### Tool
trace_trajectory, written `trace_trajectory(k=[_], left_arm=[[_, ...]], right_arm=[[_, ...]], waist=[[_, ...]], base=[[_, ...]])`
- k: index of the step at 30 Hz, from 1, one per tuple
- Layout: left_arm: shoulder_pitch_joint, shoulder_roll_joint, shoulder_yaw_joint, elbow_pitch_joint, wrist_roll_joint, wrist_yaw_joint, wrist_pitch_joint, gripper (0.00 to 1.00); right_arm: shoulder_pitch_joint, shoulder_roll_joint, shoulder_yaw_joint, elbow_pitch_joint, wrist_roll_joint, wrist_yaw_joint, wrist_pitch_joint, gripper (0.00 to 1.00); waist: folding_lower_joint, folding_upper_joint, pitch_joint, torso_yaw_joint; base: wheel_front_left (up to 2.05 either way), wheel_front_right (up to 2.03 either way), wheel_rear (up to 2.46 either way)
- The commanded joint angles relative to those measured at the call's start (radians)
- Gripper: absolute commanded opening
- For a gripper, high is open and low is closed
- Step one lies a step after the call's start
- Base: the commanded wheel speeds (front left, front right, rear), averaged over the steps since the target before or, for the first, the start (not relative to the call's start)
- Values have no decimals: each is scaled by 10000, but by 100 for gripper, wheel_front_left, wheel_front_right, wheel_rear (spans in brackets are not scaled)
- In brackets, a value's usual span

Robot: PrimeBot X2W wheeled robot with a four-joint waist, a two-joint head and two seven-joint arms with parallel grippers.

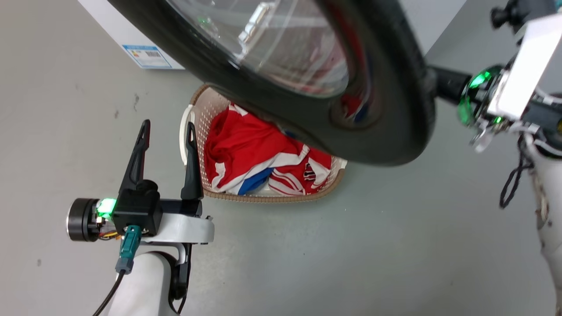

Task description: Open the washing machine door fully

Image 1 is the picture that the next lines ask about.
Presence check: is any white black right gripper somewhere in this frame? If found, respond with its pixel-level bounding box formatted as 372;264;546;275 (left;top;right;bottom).
428;0;562;153

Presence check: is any black round washing machine door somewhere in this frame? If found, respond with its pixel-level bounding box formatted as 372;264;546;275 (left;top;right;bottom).
108;0;438;167

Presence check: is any beige perforated laundry basket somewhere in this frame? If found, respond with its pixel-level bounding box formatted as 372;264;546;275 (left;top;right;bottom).
179;83;348;204

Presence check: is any black cable with teal plug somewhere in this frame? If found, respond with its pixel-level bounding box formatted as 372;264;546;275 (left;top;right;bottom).
92;225;143;316

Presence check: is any red white blue garment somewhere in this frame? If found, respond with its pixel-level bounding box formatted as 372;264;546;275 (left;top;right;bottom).
204;103;333;196

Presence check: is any black looped gripper cable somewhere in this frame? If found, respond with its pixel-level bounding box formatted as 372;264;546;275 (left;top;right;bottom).
499;135;534;209

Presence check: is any white washing machine body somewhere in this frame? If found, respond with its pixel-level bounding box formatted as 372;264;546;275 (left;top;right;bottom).
78;0;468;70

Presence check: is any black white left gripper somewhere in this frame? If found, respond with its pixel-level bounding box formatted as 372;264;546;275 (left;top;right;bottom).
66;119;215;245

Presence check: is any blue white energy label sticker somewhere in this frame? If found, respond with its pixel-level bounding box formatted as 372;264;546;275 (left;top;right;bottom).
122;44;173;69

